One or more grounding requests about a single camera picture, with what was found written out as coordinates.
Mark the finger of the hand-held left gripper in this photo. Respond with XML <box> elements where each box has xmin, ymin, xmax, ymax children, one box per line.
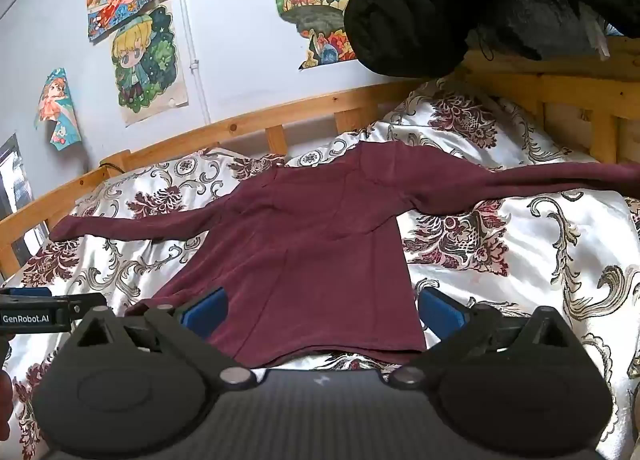
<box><xmin>0</xmin><ymin>287</ymin><xmax>109</xmax><ymax>327</ymax></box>

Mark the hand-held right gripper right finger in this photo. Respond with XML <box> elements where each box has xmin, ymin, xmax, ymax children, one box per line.
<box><xmin>387</xmin><ymin>286</ymin><xmax>583</xmax><ymax>390</ymax></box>

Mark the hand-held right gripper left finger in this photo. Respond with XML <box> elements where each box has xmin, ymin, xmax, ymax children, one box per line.
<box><xmin>70</xmin><ymin>286</ymin><xmax>257</xmax><ymax>388</ymax></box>

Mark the maroon long-sleeve shirt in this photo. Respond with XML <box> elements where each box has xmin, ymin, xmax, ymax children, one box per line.
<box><xmin>50</xmin><ymin>142</ymin><xmax>640</xmax><ymax>368</ymax></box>

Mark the floral satin blanket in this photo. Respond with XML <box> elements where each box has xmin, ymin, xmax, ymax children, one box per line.
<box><xmin>0</xmin><ymin>77</ymin><xmax>640</xmax><ymax>460</ymax></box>

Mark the grey framed window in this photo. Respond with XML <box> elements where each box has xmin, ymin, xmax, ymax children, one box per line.
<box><xmin>0</xmin><ymin>134</ymin><xmax>37</xmax><ymax>261</ymax></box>

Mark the torn orange-haired girl poster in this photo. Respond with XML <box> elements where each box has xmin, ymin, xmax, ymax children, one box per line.
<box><xmin>34</xmin><ymin>68</ymin><xmax>83</xmax><ymax>151</ymax></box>

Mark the wooden bed frame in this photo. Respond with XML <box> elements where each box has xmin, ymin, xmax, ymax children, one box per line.
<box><xmin>0</xmin><ymin>34</ymin><xmax>640</xmax><ymax>281</ymax></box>

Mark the blond child wall poster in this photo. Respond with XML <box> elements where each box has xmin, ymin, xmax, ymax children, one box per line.
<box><xmin>110</xmin><ymin>1</ymin><xmax>190</xmax><ymax>127</ymax></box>

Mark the white wall pipe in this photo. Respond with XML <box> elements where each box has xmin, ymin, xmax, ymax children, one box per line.
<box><xmin>177</xmin><ymin>0</ymin><xmax>212</xmax><ymax>125</ymax></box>

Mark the landscape wall poster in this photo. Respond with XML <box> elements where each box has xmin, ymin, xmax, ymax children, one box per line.
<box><xmin>268</xmin><ymin>0</ymin><xmax>362</xmax><ymax>70</ymax></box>

